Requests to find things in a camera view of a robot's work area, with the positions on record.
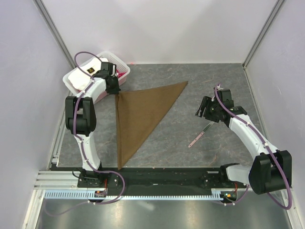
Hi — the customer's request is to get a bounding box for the knife with pink handle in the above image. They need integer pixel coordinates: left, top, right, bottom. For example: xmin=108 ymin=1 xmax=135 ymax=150
xmin=188 ymin=122 xmax=214 ymax=148

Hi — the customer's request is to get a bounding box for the brown cloth napkin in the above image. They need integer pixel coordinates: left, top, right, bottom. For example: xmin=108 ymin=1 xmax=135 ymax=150
xmin=115 ymin=81 xmax=188 ymax=170

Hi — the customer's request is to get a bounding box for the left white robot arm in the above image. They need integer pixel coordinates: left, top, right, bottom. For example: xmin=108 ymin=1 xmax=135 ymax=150
xmin=65 ymin=62 xmax=120 ymax=187

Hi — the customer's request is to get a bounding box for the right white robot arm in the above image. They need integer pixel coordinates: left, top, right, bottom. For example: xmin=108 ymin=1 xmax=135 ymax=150
xmin=195 ymin=89 xmax=292 ymax=195

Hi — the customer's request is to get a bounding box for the pink cloth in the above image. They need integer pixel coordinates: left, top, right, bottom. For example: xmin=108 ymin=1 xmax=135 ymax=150
xmin=76 ymin=63 xmax=128 ymax=96

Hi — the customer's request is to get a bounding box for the white plastic basket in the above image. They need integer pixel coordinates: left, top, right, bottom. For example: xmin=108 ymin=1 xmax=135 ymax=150
xmin=62 ymin=51 xmax=131 ymax=103

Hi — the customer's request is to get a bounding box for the white folded cloth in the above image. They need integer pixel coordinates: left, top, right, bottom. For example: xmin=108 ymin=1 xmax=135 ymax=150
xmin=68 ymin=57 xmax=101 ymax=91

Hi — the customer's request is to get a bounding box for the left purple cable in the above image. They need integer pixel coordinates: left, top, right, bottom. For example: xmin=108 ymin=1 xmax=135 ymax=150
xmin=73 ymin=51 xmax=105 ymax=171

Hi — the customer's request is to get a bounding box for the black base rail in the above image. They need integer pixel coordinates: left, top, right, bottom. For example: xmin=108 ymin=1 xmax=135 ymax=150
xmin=75 ymin=167 xmax=245 ymax=190

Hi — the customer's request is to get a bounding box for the grey slotted cable duct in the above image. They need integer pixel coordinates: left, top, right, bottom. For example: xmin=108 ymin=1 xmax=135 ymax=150
xmin=44 ymin=189 xmax=224 ymax=201

